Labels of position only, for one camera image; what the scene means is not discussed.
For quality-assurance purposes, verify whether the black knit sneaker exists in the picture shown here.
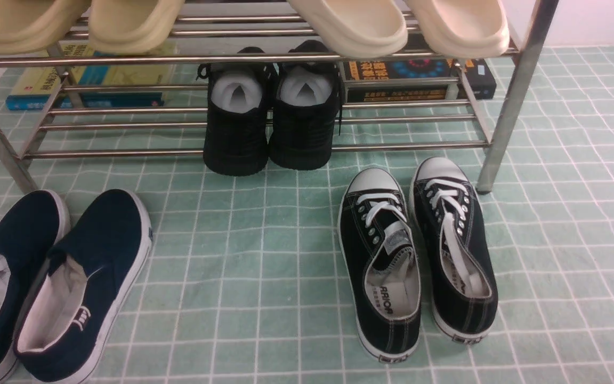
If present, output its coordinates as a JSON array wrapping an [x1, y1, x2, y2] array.
[[269, 61, 344, 171], [197, 62, 277, 177]]

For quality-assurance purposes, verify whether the metal shoe rack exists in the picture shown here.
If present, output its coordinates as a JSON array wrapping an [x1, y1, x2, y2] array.
[[0, 1, 558, 195]]

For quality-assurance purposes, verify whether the black canvas sneaker left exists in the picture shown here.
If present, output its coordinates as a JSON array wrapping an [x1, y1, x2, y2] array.
[[337, 167, 422, 364]]

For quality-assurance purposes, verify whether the black canvas sneaker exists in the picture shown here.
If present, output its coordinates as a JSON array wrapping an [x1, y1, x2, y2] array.
[[408, 156, 498, 345], [337, 167, 422, 364]]

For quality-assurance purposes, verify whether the black canvas sneaker right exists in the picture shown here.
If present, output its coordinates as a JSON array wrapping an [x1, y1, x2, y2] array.
[[408, 156, 498, 345]]

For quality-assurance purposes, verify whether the cream slipper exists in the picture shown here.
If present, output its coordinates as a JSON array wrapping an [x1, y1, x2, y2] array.
[[288, 1, 408, 59], [405, 1, 510, 59]]

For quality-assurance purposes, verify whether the black book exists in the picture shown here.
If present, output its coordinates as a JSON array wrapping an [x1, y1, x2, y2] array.
[[338, 35, 497, 103]]

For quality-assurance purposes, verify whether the cream slipper far right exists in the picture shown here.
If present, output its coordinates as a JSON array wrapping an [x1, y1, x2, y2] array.
[[405, 1, 510, 59]]

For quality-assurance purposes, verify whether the beige slipper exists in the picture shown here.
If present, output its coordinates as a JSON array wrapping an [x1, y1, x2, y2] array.
[[0, 1, 91, 54], [88, 1, 185, 54]]

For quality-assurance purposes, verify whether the navy slip-on shoe right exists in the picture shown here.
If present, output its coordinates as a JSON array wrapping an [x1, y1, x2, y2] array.
[[14, 189, 152, 383]]

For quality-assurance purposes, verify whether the navy slip-on shoe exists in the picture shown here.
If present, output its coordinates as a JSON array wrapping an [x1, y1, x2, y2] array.
[[0, 190, 70, 383], [14, 189, 152, 383]]

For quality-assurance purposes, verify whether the yellow and blue book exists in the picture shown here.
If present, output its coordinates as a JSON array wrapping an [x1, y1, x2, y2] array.
[[5, 64, 175, 111]]

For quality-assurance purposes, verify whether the navy slip-on shoe left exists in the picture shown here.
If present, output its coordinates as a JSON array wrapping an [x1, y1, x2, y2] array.
[[0, 190, 70, 383]]

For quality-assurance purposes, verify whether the beige slipper far left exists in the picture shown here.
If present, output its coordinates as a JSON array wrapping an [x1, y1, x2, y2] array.
[[0, 1, 91, 54]]

